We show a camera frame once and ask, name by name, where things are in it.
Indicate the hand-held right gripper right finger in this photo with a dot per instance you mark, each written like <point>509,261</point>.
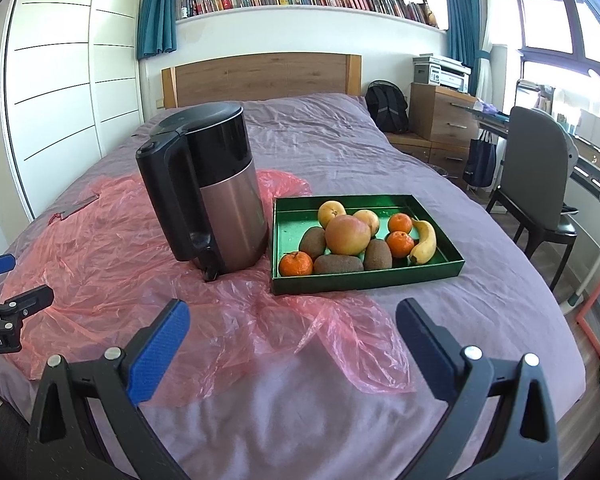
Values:
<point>425,350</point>

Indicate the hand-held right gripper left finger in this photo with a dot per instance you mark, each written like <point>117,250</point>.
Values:
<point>155,350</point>

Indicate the green tray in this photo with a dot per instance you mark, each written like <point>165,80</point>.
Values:
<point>360,282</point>

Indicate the small brown kiwi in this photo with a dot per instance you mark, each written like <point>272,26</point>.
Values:
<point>312,241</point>
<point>377,254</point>

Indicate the yellow banana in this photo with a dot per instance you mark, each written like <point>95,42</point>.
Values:
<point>425,242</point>

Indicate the orange mandarin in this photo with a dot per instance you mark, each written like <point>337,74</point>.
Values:
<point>399,222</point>
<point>295,263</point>
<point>400,243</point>

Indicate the large brown kiwi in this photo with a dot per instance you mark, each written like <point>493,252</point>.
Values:
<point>337,263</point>

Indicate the large reddish yellow apple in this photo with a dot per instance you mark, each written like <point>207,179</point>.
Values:
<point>347,234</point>

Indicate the striped yellow orange fruit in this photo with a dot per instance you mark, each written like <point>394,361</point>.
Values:
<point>371,220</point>

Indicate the pink plastic sheet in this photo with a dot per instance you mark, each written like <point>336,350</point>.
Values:
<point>105,260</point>

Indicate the knife with red loop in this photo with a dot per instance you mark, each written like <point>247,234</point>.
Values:
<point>77,206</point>

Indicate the copper and black electric kettle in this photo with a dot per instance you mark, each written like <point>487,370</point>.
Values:
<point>230,220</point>

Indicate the orange framed panel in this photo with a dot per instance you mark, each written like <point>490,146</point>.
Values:
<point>592,330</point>

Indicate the white wardrobe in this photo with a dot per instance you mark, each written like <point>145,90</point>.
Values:
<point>55,85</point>

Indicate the dark blue tote bag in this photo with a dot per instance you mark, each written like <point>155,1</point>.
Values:
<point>480,162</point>

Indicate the low wooden cabinet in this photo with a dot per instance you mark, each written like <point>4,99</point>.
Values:
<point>430,152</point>

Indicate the grey chair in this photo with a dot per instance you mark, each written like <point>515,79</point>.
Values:
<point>535,160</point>

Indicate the purple bed cover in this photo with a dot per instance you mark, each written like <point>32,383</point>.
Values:
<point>330,150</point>

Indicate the glass desk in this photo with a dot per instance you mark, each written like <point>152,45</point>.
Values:
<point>495,122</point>

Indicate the black backpack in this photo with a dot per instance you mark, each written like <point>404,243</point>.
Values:
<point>387,107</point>

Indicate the white printer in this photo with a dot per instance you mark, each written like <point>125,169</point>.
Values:
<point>442,75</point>

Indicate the wooden headboard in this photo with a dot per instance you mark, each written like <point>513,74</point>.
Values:
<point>260,77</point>

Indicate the teal curtain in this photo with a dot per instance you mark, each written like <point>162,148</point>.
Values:
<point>157,10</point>
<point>462,15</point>

